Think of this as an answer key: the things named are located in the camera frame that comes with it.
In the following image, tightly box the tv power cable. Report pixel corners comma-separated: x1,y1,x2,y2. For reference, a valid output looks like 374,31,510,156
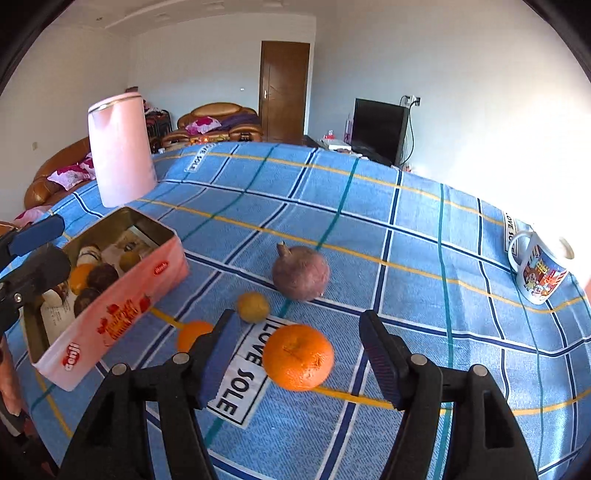
397,95,423,168

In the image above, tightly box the small yellow-green fruit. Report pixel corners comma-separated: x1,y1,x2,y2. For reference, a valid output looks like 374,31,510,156
236,291,270,324

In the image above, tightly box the white box on stand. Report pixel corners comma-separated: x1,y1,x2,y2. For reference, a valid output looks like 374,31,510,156
321,138,352,152

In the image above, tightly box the brown leather sofa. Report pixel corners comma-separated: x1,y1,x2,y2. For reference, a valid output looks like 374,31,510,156
22,135,100,211

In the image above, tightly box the purple round fruit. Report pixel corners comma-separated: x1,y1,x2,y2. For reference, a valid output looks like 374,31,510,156
271,242,331,301

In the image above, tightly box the black television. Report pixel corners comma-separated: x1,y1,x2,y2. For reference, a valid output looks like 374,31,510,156
349,98,410,167

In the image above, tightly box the dark brown room door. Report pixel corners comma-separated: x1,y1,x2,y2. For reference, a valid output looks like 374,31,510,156
259,41,311,145

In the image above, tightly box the red white floral cushion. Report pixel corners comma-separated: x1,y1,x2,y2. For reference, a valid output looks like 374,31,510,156
47,153,96,191

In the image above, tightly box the dark brown chestnut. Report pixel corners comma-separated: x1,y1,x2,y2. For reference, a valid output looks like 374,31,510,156
86,264,119,292

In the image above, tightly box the orange mandarin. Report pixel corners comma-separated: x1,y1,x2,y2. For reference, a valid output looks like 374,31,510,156
176,320,213,353
263,324,335,392
68,263,96,295

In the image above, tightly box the blue plaid tablecloth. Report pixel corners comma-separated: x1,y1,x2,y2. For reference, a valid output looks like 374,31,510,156
7,143,590,479

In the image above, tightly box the brown leather armchair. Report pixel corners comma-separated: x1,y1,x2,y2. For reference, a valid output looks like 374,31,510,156
161,102,263,148

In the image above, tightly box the pink metal tin box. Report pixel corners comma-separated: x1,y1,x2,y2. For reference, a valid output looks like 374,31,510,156
23,207,188,391

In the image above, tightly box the pink electric kettle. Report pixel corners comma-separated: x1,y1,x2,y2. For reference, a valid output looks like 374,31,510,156
87,91,157,208

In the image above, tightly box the white printed mug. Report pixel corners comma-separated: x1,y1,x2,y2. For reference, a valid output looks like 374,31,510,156
507,231,575,305

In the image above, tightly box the person's left hand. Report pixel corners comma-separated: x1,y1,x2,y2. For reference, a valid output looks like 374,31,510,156
0,336,23,417

